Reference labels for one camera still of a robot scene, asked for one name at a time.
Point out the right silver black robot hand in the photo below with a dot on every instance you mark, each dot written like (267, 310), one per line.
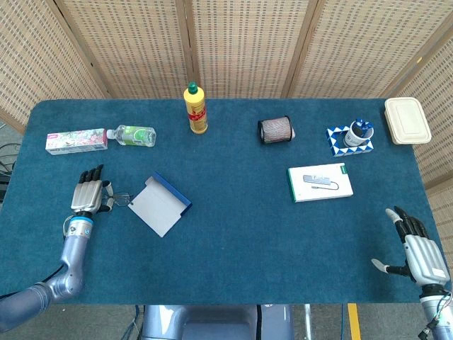
(424, 255)

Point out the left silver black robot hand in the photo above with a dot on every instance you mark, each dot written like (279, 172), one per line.
(85, 195)

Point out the wire-frame eyeglasses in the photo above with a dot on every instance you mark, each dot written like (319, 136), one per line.
(122, 200)

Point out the blue cardboard box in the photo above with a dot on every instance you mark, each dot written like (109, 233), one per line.
(155, 209)

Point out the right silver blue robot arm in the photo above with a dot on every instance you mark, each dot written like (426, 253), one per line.
(439, 311)

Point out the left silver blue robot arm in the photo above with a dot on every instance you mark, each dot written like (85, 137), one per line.
(74, 248)

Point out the floral toothpaste box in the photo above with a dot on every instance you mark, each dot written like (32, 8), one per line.
(74, 141)

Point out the clear water bottle green label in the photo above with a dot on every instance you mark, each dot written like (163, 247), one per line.
(136, 135)

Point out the white green adapter box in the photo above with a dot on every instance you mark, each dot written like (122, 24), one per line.
(318, 187)

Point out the beige lidded food container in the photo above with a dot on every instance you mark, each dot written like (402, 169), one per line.
(407, 120)

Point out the yellow bottle green cap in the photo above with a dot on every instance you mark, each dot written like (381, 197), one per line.
(198, 117)

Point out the white paper cup blue logo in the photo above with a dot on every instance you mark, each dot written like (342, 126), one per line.
(352, 138)

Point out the blue foil snack wrapper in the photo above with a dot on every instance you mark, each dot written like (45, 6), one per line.
(361, 124)

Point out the blue white snake puzzle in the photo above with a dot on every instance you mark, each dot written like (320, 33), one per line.
(332, 141)

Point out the blue felt table cover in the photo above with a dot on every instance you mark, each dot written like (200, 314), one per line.
(230, 230)

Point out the grey blue robot torso base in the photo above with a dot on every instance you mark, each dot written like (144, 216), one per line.
(212, 322)

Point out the black mesh pen holder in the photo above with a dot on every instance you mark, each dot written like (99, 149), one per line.
(276, 129)

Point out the woven bamboo folding screen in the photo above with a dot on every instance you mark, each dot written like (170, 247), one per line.
(247, 42)

